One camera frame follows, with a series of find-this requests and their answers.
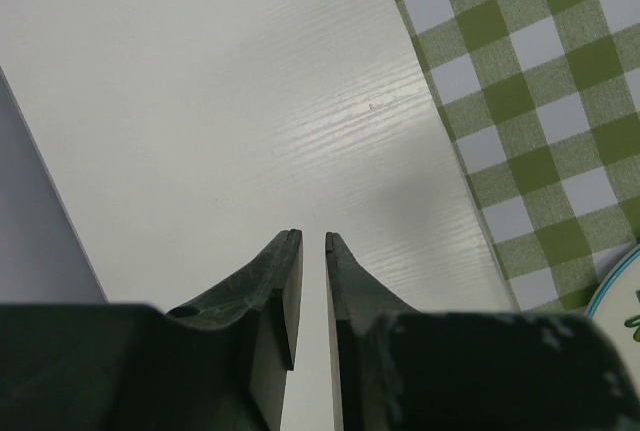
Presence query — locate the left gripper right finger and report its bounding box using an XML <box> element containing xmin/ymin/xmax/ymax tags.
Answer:
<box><xmin>325</xmin><ymin>233</ymin><xmax>639</xmax><ymax>430</ymax></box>

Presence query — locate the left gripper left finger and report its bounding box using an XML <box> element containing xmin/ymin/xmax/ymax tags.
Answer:
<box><xmin>1</xmin><ymin>229</ymin><xmax>302</xmax><ymax>430</ymax></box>

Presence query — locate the white plate with strawberries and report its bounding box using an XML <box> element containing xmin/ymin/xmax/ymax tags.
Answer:
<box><xmin>586</xmin><ymin>246</ymin><xmax>639</xmax><ymax>349</ymax></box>

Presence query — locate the green white checkered tablecloth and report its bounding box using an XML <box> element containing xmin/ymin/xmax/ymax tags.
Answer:
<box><xmin>395</xmin><ymin>0</ymin><xmax>639</xmax><ymax>311</ymax></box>

